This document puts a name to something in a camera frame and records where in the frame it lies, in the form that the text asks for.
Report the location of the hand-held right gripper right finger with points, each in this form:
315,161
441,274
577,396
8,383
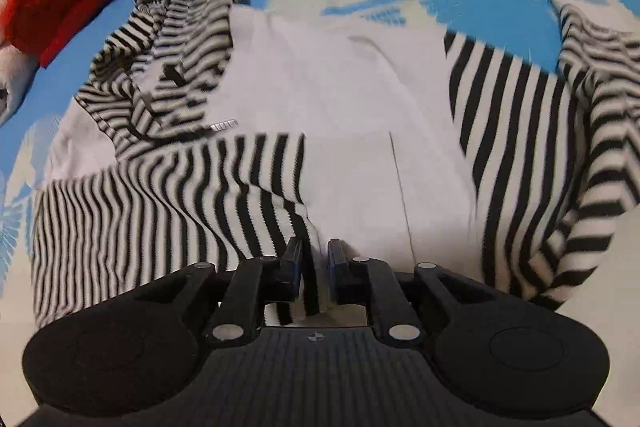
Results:
334,268

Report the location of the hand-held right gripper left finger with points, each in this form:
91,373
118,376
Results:
296,268

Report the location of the black white striped sweater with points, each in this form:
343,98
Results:
350,107

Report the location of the white cloth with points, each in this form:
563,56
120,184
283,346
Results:
12,77

